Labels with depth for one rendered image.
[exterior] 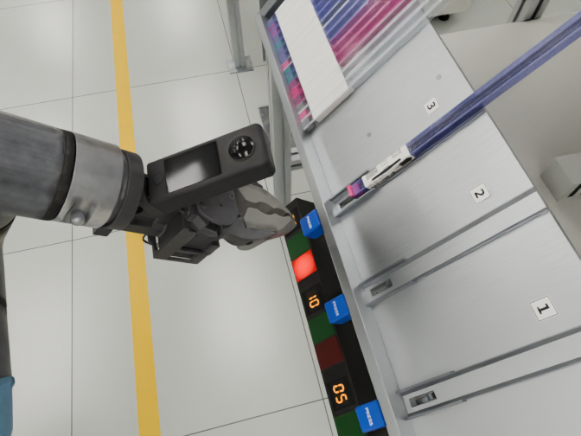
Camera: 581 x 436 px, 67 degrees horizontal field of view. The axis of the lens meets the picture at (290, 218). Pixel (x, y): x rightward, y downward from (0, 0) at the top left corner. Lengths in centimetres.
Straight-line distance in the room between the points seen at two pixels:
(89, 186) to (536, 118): 69
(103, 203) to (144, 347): 90
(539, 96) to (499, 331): 55
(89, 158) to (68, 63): 161
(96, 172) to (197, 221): 10
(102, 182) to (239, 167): 11
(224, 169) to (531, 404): 31
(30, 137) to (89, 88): 148
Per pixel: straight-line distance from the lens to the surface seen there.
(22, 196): 37
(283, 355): 119
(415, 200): 46
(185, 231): 42
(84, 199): 38
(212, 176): 39
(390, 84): 53
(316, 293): 54
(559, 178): 73
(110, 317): 131
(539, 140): 81
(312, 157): 55
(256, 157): 38
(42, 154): 37
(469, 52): 92
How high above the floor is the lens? 116
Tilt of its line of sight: 60 degrees down
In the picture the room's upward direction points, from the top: straight up
